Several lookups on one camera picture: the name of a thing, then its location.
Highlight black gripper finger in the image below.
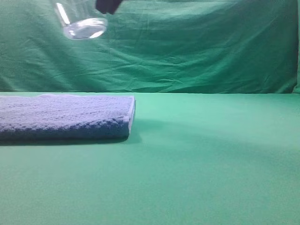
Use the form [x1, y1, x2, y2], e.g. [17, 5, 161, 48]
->
[95, 0, 123, 15]

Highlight transparent glass cup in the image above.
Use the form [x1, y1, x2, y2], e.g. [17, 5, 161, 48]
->
[52, 0, 108, 40]

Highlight folded blue towel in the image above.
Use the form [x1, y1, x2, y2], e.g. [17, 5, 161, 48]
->
[0, 94, 135, 141]

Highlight green backdrop cloth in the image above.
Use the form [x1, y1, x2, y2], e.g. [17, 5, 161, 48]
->
[0, 0, 300, 94]

